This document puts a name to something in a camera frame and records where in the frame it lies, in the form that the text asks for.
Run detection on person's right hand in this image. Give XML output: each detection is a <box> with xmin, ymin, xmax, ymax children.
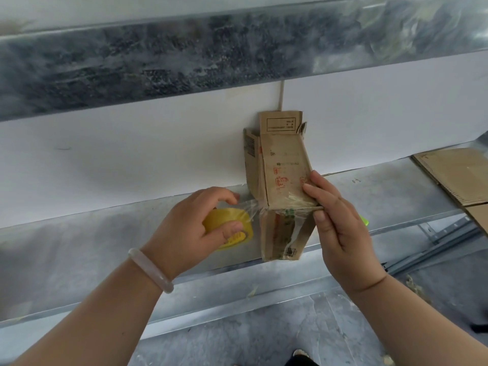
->
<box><xmin>302</xmin><ymin>170</ymin><xmax>389</xmax><ymax>296</ymax></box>

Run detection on person's left hand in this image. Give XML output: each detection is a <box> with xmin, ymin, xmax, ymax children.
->
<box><xmin>139</xmin><ymin>186</ymin><xmax>245</xmax><ymax>281</ymax></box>

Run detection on yellow tape roll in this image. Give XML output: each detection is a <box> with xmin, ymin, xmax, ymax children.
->
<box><xmin>202</xmin><ymin>200</ymin><xmax>267</xmax><ymax>250</ymax></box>

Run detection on red-lettered cardboard box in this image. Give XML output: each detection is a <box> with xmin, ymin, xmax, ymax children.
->
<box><xmin>243</xmin><ymin>110</ymin><xmax>323</xmax><ymax>262</ymax></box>

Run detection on plain perforated cardboard box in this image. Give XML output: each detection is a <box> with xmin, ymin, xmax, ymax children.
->
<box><xmin>411</xmin><ymin>147</ymin><xmax>488</xmax><ymax>235</ymax></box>

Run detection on person's right forearm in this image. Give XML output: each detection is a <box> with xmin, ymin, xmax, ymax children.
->
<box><xmin>350</xmin><ymin>276</ymin><xmax>488</xmax><ymax>366</ymax></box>

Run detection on person's left forearm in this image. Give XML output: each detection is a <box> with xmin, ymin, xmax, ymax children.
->
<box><xmin>11</xmin><ymin>259</ymin><xmax>165</xmax><ymax>366</ymax></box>

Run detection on pile of beige paper scraps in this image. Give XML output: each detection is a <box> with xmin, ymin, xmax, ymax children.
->
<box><xmin>405</xmin><ymin>274</ymin><xmax>430</xmax><ymax>301</ymax></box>

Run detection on white bangle bracelet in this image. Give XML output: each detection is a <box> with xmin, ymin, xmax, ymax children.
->
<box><xmin>128</xmin><ymin>248</ymin><xmax>175</xmax><ymax>294</ymax></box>

